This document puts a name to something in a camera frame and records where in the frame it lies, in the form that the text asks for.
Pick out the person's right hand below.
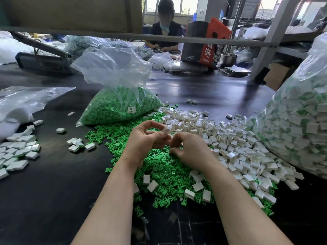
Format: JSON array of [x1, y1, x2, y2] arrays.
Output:
[[169, 131, 221, 175]]

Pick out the person's left hand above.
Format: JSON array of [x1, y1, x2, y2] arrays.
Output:
[[120, 120, 172, 169]]

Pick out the pile of green parts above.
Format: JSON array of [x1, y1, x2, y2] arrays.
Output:
[[84, 112, 277, 217]]

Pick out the pile of white plastic caps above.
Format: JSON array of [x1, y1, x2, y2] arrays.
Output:
[[134, 105, 305, 208]]

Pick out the pile of assembled white pieces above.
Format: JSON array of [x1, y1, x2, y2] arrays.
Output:
[[0, 119, 44, 180]]

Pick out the person's right forearm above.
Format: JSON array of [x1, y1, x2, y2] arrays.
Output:
[[203, 163, 293, 245]]

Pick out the person's left forearm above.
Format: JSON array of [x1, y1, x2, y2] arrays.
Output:
[[72, 161, 141, 245]]

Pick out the bag of green clips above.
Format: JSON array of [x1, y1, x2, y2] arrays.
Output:
[[71, 47, 163, 128]]

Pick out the clear bag of pale parts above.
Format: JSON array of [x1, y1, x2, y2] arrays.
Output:
[[64, 35, 156, 60]]

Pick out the large bag of white caps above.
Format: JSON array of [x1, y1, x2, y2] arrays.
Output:
[[253, 32, 327, 180]]

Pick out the crumpled white plastic bag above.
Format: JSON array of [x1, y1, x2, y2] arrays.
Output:
[[148, 52, 177, 71]]

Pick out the white paper sheets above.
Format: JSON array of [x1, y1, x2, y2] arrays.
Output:
[[219, 66, 252, 78]]

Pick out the metal bowl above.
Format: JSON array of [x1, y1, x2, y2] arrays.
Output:
[[220, 53, 238, 67]]

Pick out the black and red box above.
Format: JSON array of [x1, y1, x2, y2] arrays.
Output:
[[181, 18, 233, 68]]

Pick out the black table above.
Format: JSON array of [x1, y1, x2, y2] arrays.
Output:
[[0, 44, 327, 245]]

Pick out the cardboard box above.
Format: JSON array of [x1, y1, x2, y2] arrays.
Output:
[[264, 63, 297, 91]]

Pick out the empty clear plastic bag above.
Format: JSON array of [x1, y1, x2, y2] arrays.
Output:
[[0, 86, 76, 142]]

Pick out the white bags on shelf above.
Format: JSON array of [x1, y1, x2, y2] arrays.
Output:
[[243, 25, 313, 40]]

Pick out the brown board panel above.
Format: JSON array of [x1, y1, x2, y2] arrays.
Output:
[[0, 0, 143, 33]]

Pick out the white plastic sheet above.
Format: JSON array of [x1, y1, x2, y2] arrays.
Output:
[[0, 31, 34, 65]]

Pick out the grey metal shelf frame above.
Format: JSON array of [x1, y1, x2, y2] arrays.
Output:
[[0, 0, 327, 83]]

